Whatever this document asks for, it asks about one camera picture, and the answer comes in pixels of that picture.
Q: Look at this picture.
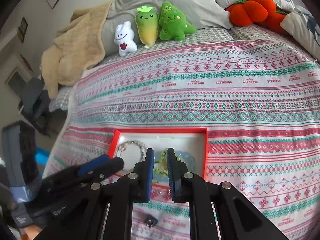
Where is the green tree plush toy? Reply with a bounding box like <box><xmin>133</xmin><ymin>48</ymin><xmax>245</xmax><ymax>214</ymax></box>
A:
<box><xmin>159</xmin><ymin>2</ymin><xmax>197</xmax><ymax>42</ymax></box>

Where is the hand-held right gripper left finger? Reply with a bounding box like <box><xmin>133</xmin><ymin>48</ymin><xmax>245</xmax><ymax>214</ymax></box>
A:
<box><xmin>37</xmin><ymin>148</ymin><xmax>155</xmax><ymax>240</ymax></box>

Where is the grey blue bag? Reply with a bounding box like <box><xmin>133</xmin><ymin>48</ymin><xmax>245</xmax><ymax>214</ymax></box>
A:
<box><xmin>1</xmin><ymin>124</ymin><xmax>38</xmax><ymax>228</ymax></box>

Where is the yellow carrot plush toy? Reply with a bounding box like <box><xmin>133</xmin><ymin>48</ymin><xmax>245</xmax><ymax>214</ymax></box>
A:
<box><xmin>135</xmin><ymin>5</ymin><xmax>160</xmax><ymax>48</ymax></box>

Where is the pile of dark clothes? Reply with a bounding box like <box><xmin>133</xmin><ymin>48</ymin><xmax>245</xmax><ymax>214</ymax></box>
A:
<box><xmin>19</xmin><ymin>77</ymin><xmax>54</xmax><ymax>135</ymax></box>

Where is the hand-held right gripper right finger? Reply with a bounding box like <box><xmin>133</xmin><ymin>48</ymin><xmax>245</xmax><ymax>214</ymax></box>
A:
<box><xmin>166</xmin><ymin>148</ymin><xmax>289</xmax><ymax>240</ymax></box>

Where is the orange pumpkin plush toy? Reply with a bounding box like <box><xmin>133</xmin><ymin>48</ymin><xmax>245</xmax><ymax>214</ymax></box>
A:
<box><xmin>225</xmin><ymin>0</ymin><xmax>288</xmax><ymax>35</ymax></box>

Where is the patterned red green blanket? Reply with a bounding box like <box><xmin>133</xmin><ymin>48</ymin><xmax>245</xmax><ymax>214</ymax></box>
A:
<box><xmin>42</xmin><ymin>39</ymin><xmax>320</xmax><ymax>240</ymax></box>

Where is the green bead bracelet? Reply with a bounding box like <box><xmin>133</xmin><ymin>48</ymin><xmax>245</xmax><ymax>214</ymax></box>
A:
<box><xmin>154</xmin><ymin>149</ymin><xmax>183</xmax><ymax>178</ymax></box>

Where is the white bunny plush toy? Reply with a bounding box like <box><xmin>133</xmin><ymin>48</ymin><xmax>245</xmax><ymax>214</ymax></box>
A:
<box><xmin>114</xmin><ymin>21</ymin><xmax>138</xmax><ymax>57</ymax></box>

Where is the small wall sticker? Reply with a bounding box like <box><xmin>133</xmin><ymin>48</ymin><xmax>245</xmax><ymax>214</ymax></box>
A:
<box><xmin>20</xmin><ymin>54</ymin><xmax>34</xmax><ymax>73</ymax></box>

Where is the beige quilted blanket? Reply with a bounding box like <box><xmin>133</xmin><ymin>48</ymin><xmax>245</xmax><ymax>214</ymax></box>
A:
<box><xmin>41</xmin><ymin>1</ymin><xmax>113</xmax><ymax>98</ymax></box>

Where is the small dark wall plaque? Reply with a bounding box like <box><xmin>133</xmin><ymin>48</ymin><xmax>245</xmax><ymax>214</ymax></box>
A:
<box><xmin>19</xmin><ymin>17</ymin><xmax>28</xmax><ymax>43</ymax></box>

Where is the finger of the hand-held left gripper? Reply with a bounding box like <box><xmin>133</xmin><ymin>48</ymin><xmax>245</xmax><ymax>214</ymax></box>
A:
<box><xmin>75</xmin><ymin>158</ymin><xmax>125</xmax><ymax>188</ymax></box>
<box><xmin>77</xmin><ymin>154</ymin><xmax>112</xmax><ymax>176</ymax></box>

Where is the pale blue bead bracelet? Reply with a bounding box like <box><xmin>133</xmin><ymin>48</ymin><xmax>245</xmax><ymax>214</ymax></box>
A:
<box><xmin>152</xmin><ymin>150</ymin><xmax>200</xmax><ymax>184</ymax></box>

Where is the red jewelry box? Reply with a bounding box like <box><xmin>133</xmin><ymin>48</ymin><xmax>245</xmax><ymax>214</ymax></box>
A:
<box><xmin>107</xmin><ymin>128</ymin><xmax>208</xmax><ymax>188</ymax></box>

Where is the silver chain bracelet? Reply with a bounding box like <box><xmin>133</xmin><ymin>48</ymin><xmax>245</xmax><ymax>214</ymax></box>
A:
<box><xmin>117</xmin><ymin>140</ymin><xmax>148</xmax><ymax>163</ymax></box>

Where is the white deer print pillow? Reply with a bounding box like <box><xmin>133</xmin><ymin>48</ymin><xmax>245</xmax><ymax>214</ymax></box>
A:
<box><xmin>280</xmin><ymin>7</ymin><xmax>320</xmax><ymax>60</ymax></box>

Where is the blue plastic box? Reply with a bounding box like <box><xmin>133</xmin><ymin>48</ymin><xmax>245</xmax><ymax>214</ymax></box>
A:
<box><xmin>35</xmin><ymin>147</ymin><xmax>52</xmax><ymax>165</ymax></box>

